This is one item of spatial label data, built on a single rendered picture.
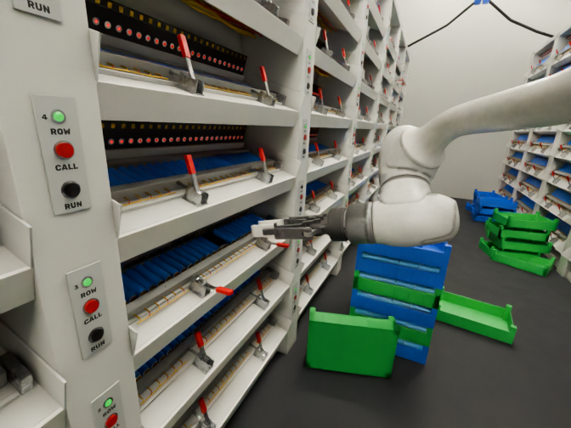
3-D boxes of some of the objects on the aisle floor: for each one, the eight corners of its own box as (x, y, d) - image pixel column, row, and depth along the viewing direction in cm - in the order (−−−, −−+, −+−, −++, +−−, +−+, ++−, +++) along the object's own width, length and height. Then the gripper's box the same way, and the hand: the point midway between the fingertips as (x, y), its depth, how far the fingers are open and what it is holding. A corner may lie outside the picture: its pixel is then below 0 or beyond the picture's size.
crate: (424, 332, 127) (427, 317, 125) (425, 365, 110) (429, 347, 107) (355, 312, 139) (357, 298, 136) (346, 339, 121) (347, 323, 119)
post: (340, 268, 181) (378, -75, 131) (336, 275, 173) (375, -88, 123) (310, 261, 189) (334, -65, 139) (304, 267, 181) (329, -77, 131)
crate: (506, 319, 139) (511, 305, 137) (511, 345, 122) (517, 329, 120) (437, 298, 154) (440, 284, 151) (432, 318, 137) (436, 303, 135)
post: (296, 339, 120) (334, -253, 70) (286, 354, 112) (322, -304, 62) (254, 323, 128) (262, -218, 78) (241, 337, 120) (242, -259, 70)
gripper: (342, 253, 59) (242, 254, 69) (356, 228, 73) (272, 233, 83) (337, 217, 57) (235, 223, 67) (353, 199, 71) (267, 206, 81)
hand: (267, 228), depth 73 cm, fingers open, 3 cm apart
